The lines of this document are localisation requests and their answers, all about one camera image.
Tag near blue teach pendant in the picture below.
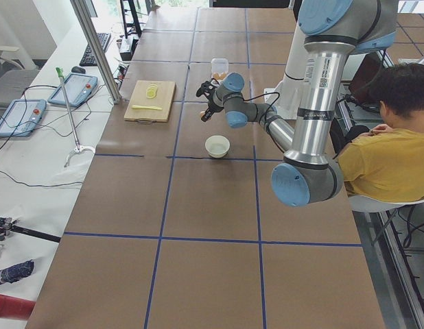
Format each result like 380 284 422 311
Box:
0 99 47 138

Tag lemon slices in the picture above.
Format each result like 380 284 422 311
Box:
145 84 158 99

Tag blue teach pendant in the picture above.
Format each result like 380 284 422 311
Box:
0 99 47 138
47 73 98 108

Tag grey office chair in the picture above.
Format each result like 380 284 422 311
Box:
0 46 40 110

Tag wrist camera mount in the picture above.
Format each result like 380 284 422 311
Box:
196 78 220 100

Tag wooden cutting board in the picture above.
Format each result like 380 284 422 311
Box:
123 80 176 123

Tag far blue teach pendant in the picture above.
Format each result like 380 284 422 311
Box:
47 73 98 108

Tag person in yellow shirt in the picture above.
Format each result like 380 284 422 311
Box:
337 63 424 202

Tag black computer mouse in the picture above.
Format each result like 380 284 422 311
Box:
71 66 86 74

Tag white bowl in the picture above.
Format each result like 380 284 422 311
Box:
204 135 231 158

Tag black tripod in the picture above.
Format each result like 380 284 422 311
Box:
0 217 61 243

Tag aluminium frame post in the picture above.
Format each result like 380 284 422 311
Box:
70 0 121 104

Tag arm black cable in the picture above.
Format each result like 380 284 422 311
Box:
242 90 281 134

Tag red cylinder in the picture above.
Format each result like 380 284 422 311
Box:
0 294 36 321

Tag black keyboard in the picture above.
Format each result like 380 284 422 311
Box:
79 32 112 67

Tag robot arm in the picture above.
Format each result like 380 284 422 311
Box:
196 1 398 206

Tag metal reacher grabber tool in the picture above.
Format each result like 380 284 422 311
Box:
56 67 95 168

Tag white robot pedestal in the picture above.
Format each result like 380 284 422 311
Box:
264 23 308 119

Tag clear plastic egg box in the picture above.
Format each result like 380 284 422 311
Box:
211 58 229 81

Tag folded blue umbrella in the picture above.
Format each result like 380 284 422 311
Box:
0 260 34 285

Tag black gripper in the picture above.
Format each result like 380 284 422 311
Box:
201 101 222 122

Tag yellow plastic knife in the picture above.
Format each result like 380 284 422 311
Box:
132 105 163 110

